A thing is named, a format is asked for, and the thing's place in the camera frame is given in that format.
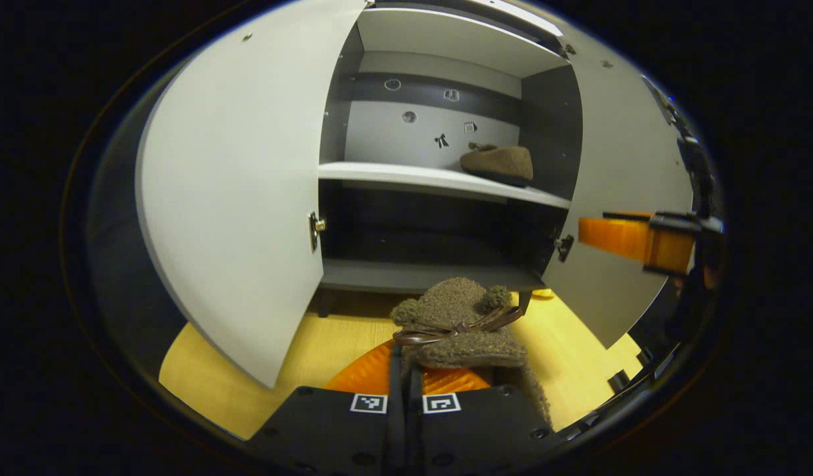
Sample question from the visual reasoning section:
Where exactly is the white cabinet door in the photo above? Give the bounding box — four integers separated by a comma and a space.
542, 26, 695, 349
135, 0, 367, 389

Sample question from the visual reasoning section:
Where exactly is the white grey shoe cabinet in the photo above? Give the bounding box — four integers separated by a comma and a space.
317, 0, 585, 318

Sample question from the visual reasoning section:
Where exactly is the brown fuzzy shoe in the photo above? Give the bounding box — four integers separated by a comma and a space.
390, 276, 554, 430
459, 141, 535, 188

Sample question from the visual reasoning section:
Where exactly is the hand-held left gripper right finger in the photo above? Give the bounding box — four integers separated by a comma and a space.
406, 367, 566, 476

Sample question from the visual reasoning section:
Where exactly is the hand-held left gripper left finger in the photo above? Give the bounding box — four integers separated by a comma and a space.
247, 338, 407, 476

